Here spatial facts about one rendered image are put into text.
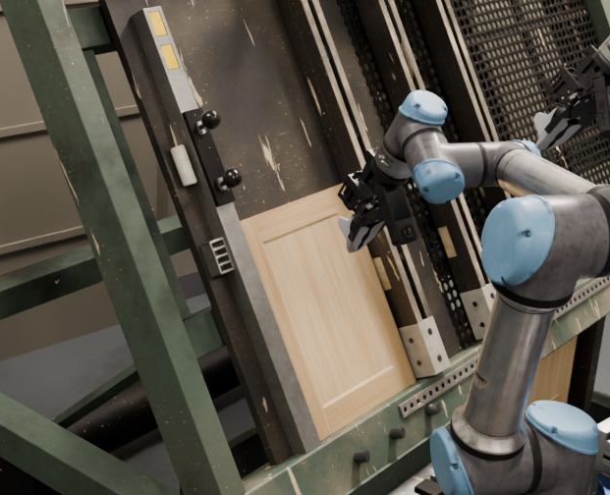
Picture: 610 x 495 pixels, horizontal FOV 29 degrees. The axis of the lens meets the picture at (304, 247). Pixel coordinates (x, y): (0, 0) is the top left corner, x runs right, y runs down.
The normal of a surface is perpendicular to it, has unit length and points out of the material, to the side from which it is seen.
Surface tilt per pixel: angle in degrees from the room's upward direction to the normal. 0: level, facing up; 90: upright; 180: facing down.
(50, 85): 90
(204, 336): 60
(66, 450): 0
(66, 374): 0
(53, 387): 0
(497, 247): 83
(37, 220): 90
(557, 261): 98
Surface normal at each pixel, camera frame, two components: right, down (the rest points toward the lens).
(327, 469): 0.69, -0.22
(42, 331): 0.67, 0.32
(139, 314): -0.63, 0.26
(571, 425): 0.18, -0.92
